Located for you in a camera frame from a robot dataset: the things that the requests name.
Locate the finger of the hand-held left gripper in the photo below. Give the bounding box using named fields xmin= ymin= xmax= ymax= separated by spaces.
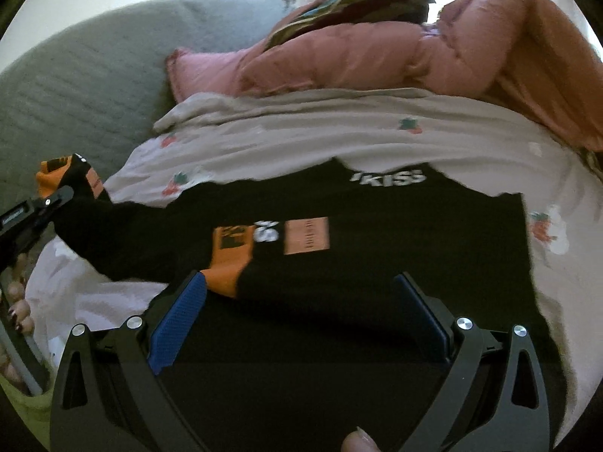
xmin=0 ymin=185 xmax=76 ymax=269

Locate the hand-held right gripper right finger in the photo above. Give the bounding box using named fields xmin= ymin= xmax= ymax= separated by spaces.
xmin=393 ymin=270 xmax=554 ymax=452

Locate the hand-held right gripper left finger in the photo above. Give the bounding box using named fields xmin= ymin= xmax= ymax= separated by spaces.
xmin=49 ymin=270 xmax=222 ymax=452

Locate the black top with orange cuffs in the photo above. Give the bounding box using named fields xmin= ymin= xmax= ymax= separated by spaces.
xmin=35 ymin=153 xmax=566 ymax=452

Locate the person's left hand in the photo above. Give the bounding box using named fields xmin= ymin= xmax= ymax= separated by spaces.
xmin=0 ymin=254 xmax=37 ymax=384

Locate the person's right hand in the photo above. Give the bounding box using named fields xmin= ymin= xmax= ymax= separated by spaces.
xmin=340 ymin=426 xmax=380 ymax=452

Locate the yellow-green cloth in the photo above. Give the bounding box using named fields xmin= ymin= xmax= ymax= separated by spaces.
xmin=0 ymin=377 xmax=54 ymax=449

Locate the flower print bed sheet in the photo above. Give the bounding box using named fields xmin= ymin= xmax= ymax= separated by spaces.
xmin=23 ymin=87 xmax=603 ymax=434

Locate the pink duvet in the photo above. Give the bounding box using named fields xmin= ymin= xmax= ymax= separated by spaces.
xmin=165 ymin=0 xmax=603 ymax=163

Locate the dark patterned pillow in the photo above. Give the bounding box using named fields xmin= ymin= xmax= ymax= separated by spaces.
xmin=266 ymin=0 xmax=436 ymax=50

